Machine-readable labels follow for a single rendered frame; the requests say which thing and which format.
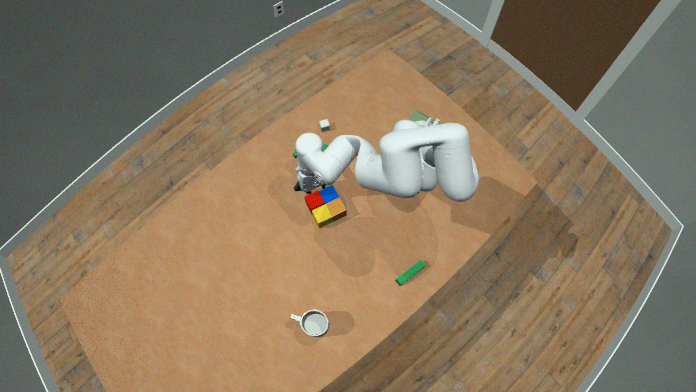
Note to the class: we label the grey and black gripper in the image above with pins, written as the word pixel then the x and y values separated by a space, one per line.
pixel 307 183

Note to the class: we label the yellow cube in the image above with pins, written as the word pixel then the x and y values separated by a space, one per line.
pixel 323 216

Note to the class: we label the blue cube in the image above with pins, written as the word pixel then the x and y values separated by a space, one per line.
pixel 328 194

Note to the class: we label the red cube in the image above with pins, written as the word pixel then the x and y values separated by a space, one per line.
pixel 314 200

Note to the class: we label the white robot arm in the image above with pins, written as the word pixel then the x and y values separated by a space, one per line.
pixel 405 168

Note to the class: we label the grey mug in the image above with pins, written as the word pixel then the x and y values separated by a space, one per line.
pixel 314 323

